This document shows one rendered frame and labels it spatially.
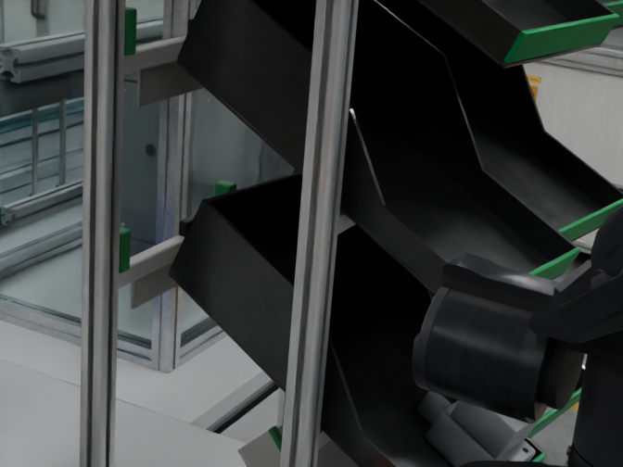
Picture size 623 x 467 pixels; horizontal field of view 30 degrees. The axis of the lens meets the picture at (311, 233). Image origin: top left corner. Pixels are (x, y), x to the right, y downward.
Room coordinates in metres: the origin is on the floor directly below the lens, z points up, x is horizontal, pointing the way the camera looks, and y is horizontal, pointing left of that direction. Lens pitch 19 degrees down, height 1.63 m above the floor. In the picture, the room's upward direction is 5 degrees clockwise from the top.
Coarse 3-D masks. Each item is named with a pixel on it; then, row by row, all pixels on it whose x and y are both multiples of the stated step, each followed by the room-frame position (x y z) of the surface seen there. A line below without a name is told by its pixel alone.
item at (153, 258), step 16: (144, 48) 0.81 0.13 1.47; (160, 48) 0.82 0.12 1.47; (176, 48) 0.84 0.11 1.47; (128, 64) 0.79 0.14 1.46; (144, 64) 0.81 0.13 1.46; (160, 64) 0.83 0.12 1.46; (352, 224) 0.73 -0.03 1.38; (176, 240) 0.86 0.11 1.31; (144, 256) 0.82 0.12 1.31; (160, 256) 0.83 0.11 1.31; (128, 272) 0.80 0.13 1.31; (144, 272) 0.81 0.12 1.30; (320, 432) 0.72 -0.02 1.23
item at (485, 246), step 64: (256, 0) 0.83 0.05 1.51; (192, 64) 0.79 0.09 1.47; (256, 64) 0.76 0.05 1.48; (384, 64) 0.85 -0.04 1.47; (448, 64) 0.82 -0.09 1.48; (256, 128) 0.76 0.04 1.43; (384, 128) 0.84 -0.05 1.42; (448, 128) 0.82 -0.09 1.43; (384, 192) 0.75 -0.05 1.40; (448, 192) 0.79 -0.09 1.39; (448, 256) 0.71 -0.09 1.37; (512, 256) 0.75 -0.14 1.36; (576, 256) 0.75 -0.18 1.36
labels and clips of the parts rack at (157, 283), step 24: (144, 72) 0.83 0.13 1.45; (168, 72) 0.86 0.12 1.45; (144, 96) 0.83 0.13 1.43; (168, 96) 0.86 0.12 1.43; (216, 192) 0.92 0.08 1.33; (192, 216) 0.89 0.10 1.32; (120, 240) 0.78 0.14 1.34; (120, 264) 0.78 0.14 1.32; (168, 264) 0.86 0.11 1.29; (144, 288) 0.84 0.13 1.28; (168, 288) 0.87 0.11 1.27
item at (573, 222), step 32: (384, 0) 1.03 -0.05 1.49; (416, 0) 1.01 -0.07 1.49; (448, 32) 0.99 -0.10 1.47; (480, 64) 0.97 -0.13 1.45; (480, 96) 0.97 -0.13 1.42; (512, 96) 0.95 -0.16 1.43; (480, 128) 0.94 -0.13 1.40; (512, 128) 0.95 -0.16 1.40; (512, 160) 0.91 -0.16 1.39; (544, 160) 0.93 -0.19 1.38; (576, 160) 0.92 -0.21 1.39; (512, 192) 0.86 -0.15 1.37; (544, 192) 0.88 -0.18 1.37; (576, 192) 0.91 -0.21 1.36; (608, 192) 0.90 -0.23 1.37; (576, 224) 0.81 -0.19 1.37
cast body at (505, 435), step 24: (432, 408) 0.76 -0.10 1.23; (456, 408) 0.73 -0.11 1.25; (480, 408) 0.72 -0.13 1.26; (432, 432) 0.74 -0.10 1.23; (456, 432) 0.73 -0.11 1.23; (480, 432) 0.72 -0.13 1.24; (504, 432) 0.71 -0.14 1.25; (528, 432) 0.74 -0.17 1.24; (456, 456) 0.73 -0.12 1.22; (480, 456) 0.72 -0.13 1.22; (504, 456) 0.72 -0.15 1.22; (528, 456) 0.73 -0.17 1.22
